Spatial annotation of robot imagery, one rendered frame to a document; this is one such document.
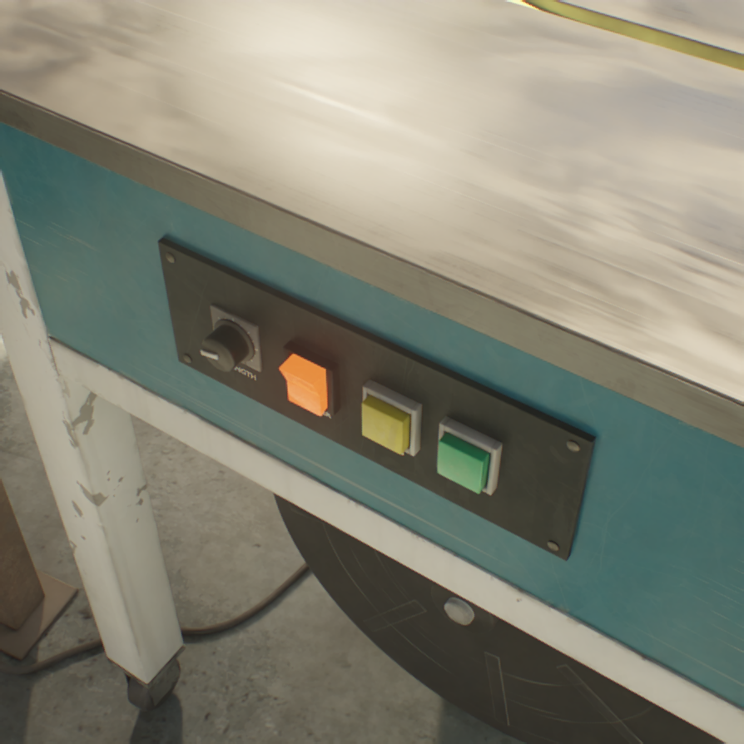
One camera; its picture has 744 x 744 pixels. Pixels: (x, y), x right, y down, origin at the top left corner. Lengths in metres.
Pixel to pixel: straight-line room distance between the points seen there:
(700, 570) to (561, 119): 0.23
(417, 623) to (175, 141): 0.60
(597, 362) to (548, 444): 0.06
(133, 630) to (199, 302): 0.49
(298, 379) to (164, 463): 0.84
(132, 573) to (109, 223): 0.43
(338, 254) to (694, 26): 0.28
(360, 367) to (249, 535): 0.77
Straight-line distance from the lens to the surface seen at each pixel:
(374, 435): 0.54
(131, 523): 0.93
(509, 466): 0.52
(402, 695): 1.18
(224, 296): 0.57
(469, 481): 0.52
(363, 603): 1.07
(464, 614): 0.90
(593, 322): 0.45
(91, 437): 0.83
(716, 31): 0.67
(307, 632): 1.22
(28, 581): 1.24
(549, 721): 1.04
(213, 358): 0.58
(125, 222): 0.60
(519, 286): 0.46
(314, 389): 0.55
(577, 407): 0.48
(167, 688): 1.16
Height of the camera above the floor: 1.03
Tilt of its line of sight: 45 degrees down
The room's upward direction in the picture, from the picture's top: straight up
